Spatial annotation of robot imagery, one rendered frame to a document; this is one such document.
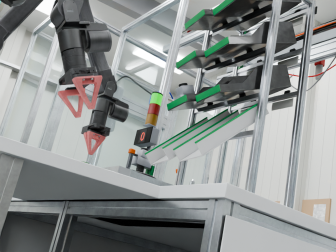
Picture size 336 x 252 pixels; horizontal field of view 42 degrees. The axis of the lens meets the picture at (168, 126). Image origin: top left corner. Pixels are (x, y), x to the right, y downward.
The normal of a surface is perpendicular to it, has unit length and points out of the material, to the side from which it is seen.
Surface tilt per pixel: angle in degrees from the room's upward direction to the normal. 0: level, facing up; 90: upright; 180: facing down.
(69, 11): 90
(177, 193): 90
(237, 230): 90
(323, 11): 180
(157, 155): 90
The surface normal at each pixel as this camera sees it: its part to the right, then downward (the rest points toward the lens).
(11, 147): 0.50, -0.18
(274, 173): -0.84, -0.33
